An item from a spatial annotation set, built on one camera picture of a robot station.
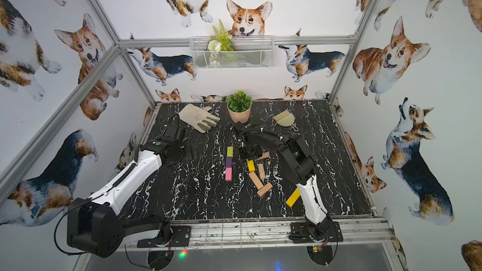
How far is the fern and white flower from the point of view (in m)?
0.81

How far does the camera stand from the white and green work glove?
43.3 inches

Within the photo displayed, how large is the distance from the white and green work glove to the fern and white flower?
43 cm
